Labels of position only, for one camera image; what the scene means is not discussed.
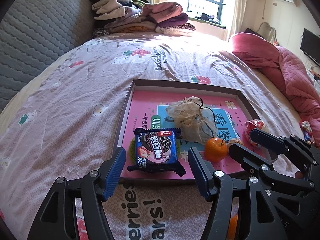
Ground mandarin with stem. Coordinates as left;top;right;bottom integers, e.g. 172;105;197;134
204;138;228;162

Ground walnut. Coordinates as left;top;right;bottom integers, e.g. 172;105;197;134
227;138;244;147

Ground larger orange mandarin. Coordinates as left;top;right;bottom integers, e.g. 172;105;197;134
227;215;238;240

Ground blue cookie packet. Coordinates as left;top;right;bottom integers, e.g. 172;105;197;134
127;128;186;177

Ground green fuzzy ring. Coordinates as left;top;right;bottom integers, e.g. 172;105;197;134
128;139;182;173

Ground right hand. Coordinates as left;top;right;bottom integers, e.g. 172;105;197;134
295;171;304;179

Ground small colourful doll toy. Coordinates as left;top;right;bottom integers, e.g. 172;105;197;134
299;120;315;145

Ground pink quilted duvet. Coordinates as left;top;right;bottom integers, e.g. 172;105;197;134
260;47;319;147

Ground white drawer cabinet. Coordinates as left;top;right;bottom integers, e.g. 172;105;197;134
308;69;320;92

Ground pink pillow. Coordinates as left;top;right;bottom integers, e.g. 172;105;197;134
230;33;280;68

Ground pink strawberry bed sheet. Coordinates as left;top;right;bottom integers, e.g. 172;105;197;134
1;34;302;239

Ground black flat television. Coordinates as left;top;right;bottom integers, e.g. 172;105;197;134
300;28;320;66

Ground clothes on window sill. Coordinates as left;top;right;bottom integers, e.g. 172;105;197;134
195;13;220;24

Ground cream curtain right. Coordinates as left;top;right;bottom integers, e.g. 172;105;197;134
224;0;247;41

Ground grey quilted headboard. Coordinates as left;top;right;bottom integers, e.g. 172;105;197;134
1;0;94;109

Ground pile of folded clothes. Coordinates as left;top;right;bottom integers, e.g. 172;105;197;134
89;0;196;38

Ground white metal chair frame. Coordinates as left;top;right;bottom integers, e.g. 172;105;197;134
256;22;277;43

